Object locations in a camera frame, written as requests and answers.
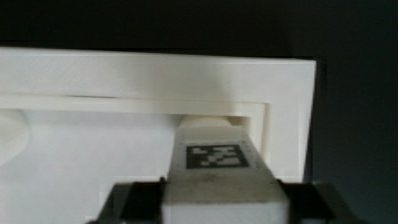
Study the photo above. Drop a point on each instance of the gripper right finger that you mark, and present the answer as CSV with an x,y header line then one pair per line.
x,y
316,204

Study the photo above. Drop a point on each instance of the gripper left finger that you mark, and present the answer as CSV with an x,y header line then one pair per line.
x,y
133,204

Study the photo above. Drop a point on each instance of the white square tabletop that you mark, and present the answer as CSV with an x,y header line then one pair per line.
x,y
91,109

